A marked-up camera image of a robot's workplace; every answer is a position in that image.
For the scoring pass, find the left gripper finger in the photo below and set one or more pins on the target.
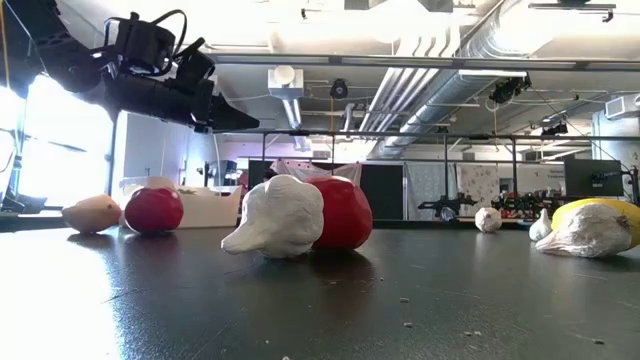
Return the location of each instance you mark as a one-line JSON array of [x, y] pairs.
[[232, 112], [220, 127]]

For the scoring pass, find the white garlic bulb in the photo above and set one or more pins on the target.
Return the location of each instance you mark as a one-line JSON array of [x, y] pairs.
[[488, 220], [280, 215], [540, 228], [585, 232]]

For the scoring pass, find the yellow lemon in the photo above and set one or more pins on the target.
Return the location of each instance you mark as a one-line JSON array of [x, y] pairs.
[[91, 214], [600, 206]]

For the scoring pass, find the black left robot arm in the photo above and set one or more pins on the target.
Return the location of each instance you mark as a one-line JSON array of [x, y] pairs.
[[60, 55]]

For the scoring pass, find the black background robot arm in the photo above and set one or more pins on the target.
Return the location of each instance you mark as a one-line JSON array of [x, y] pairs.
[[445, 204]]

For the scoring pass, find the white ceiling box unit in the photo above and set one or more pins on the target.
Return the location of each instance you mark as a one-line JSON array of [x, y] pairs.
[[285, 80]]

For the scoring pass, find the white plastic basket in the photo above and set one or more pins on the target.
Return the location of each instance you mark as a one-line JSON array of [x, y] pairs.
[[210, 207]]

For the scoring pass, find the white dotted cloth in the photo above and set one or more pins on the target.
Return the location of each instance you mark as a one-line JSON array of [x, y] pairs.
[[345, 170]]

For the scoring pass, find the black partition panel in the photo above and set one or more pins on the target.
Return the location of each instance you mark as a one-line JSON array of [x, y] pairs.
[[382, 192]]

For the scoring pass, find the white ceiling pipe bundle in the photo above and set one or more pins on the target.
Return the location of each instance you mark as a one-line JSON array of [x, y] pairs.
[[400, 80]]

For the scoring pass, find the black base block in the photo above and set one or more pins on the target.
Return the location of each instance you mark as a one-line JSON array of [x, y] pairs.
[[20, 204]]

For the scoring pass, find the grey patterned curtain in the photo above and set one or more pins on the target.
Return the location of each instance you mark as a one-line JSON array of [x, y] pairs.
[[425, 185]]

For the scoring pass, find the floral white cloth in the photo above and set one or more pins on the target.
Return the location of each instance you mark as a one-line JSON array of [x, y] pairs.
[[477, 182]]

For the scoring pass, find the black ceiling track light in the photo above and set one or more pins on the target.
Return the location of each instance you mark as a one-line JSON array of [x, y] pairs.
[[510, 89]]

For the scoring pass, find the red black equipment clutter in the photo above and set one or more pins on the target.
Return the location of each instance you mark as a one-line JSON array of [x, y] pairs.
[[525, 202]]

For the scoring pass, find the black computer monitor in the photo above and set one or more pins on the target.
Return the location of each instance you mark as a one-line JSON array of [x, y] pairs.
[[592, 177]]

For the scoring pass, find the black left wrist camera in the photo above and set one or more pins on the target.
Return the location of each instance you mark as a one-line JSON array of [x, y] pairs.
[[195, 67]]

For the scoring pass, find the black ceiling camera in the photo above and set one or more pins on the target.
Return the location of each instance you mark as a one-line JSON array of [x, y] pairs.
[[339, 89]]

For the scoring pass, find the black metal rack frame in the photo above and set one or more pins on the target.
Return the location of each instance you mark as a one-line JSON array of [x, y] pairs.
[[350, 132]]

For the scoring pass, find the long grey ceiling rail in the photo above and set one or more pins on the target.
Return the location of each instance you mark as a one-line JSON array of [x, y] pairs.
[[400, 62]]

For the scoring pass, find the silver spiral air duct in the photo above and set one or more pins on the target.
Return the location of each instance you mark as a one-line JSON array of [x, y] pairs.
[[450, 87]]

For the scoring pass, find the white wall air unit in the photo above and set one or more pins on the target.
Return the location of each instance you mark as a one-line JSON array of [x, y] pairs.
[[622, 106]]

